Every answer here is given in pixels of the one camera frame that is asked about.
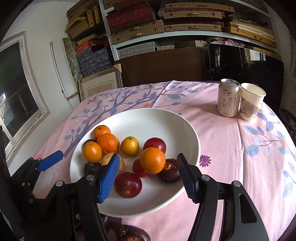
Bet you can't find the dark chestnut plate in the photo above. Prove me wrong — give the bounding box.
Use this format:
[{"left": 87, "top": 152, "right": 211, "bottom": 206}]
[{"left": 83, "top": 162, "right": 101, "bottom": 175}]

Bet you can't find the dark red plum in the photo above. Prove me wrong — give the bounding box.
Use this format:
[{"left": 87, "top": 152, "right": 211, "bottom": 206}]
[
  {"left": 143, "top": 137, "right": 167, "bottom": 154},
  {"left": 113, "top": 172, "right": 142, "bottom": 198}
]

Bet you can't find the pale yellow round fruit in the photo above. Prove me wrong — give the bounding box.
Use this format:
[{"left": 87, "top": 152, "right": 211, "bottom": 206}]
[{"left": 100, "top": 153, "right": 125, "bottom": 173}]

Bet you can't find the small red tomato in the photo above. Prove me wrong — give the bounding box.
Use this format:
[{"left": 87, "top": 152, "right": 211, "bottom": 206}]
[{"left": 132, "top": 159, "right": 149, "bottom": 178}]

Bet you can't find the yellow-orange round fruit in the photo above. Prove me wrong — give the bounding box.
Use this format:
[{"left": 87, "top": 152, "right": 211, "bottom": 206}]
[{"left": 120, "top": 136, "right": 139, "bottom": 156}]

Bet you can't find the large orange tangerine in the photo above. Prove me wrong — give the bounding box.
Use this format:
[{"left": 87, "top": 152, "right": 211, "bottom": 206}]
[{"left": 140, "top": 147, "right": 166, "bottom": 174}]

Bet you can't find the small orange kumquat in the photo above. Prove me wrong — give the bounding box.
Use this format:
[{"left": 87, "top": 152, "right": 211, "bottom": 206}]
[{"left": 82, "top": 142, "right": 102, "bottom": 163}]

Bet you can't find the dark brown water chestnut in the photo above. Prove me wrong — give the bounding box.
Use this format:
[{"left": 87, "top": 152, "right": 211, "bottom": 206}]
[{"left": 116, "top": 225, "right": 151, "bottom": 241}]

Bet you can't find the dark chestnut under finger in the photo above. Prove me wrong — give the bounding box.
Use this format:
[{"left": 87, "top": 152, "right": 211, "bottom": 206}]
[{"left": 83, "top": 139, "right": 96, "bottom": 148}]

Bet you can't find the pink floral tablecloth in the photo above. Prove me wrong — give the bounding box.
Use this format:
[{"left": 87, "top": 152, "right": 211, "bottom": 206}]
[{"left": 34, "top": 81, "right": 295, "bottom": 240}]

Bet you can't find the white oval plate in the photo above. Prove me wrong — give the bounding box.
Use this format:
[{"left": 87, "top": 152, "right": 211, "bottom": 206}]
[{"left": 69, "top": 107, "right": 201, "bottom": 218}]

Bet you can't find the framed picture leaning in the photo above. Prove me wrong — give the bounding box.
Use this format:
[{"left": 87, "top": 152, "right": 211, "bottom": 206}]
[{"left": 78, "top": 64, "right": 122, "bottom": 101}]

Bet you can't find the white paper cup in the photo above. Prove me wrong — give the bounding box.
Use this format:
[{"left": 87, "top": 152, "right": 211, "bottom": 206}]
[{"left": 239, "top": 83, "right": 266, "bottom": 121}]

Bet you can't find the beige drink can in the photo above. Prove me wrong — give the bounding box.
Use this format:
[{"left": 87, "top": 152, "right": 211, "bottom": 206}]
[{"left": 217, "top": 78, "right": 241, "bottom": 117}]

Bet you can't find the black glass cabinet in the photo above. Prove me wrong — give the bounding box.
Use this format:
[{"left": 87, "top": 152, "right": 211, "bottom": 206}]
[{"left": 208, "top": 43, "right": 284, "bottom": 113}]

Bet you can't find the white metal shelf rack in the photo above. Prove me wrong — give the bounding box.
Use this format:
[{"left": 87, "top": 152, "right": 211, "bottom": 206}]
[{"left": 98, "top": 1, "right": 277, "bottom": 61}]

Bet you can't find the dark wooden cabinet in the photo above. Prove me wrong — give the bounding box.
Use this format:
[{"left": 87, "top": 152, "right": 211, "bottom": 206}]
[{"left": 115, "top": 47, "right": 210, "bottom": 87}]

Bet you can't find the window with white frame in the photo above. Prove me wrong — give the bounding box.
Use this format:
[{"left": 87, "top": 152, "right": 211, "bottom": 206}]
[{"left": 1, "top": 31, "right": 50, "bottom": 158}]

